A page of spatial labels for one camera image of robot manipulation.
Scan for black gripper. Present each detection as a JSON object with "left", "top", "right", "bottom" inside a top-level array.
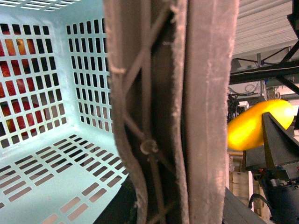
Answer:
[{"left": 242, "top": 112, "right": 299, "bottom": 224}]

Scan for yellow mango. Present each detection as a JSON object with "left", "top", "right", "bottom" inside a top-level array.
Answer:
[{"left": 228, "top": 99, "right": 294, "bottom": 151}]

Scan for brown basket handle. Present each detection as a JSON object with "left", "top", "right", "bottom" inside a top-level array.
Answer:
[{"left": 103, "top": 0, "right": 239, "bottom": 224}]

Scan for light blue plastic basket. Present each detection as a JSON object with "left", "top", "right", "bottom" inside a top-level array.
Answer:
[{"left": 0, "top": 0, "right": 127, "bottom": 224}]

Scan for red apples behind basket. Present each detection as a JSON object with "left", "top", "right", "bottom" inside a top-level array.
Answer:
[{"left": 0, "top": 24, "right": 44, "bottom": 138}]

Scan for wooden crate shelf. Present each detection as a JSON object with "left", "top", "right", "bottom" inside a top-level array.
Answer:
[{"left": 226, "top": 151, "right": 271, "bottom": 221}]

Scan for black metal frame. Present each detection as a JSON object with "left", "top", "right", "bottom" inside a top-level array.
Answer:
[{"left": 229, "top": 0, "right": 299, "bottom": 92}]

